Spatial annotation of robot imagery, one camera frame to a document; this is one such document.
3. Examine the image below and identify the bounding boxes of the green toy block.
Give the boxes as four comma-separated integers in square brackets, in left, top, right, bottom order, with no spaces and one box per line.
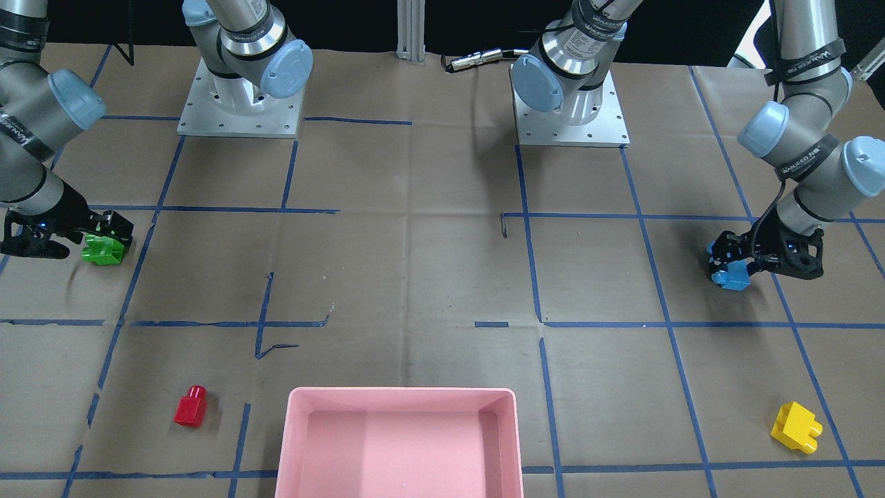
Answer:
[80,234,129,266]

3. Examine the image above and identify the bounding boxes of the blue toy block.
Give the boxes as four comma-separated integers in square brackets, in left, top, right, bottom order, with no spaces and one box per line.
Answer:
[706,241,750,291]

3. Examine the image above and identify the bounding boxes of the pink plastic box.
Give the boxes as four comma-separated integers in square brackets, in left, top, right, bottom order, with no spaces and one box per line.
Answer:
[274,387,524,497]

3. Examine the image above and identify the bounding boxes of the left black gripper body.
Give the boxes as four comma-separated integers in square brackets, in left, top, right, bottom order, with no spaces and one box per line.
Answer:
[752,221,824,279]

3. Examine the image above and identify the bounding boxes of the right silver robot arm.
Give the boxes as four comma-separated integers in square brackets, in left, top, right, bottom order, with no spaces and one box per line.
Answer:
[1,1,133,265]

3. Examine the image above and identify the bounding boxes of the red toy block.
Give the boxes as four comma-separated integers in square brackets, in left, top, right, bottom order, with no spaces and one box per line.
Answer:
[173,385,207,427]

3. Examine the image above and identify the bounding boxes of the aluminium frame post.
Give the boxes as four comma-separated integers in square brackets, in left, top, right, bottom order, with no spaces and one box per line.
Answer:
[395,0,426,65]

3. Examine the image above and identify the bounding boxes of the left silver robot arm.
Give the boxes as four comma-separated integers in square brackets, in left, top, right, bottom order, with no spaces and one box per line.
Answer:
[707,1,884,291]

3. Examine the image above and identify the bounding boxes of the yellow toy block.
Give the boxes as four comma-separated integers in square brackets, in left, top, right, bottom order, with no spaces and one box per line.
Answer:
[770,401,823,454]

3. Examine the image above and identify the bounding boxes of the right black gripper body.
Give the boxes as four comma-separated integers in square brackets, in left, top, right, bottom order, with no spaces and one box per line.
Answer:
[2,196,94,259]

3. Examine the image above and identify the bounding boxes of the brown paper table mat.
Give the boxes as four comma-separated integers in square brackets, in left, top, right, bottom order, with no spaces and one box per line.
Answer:
[1,44,884,497]

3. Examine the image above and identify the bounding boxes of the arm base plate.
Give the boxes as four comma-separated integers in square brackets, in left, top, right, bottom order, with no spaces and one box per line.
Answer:
[513,73,631,148]
[177,60,306,139]

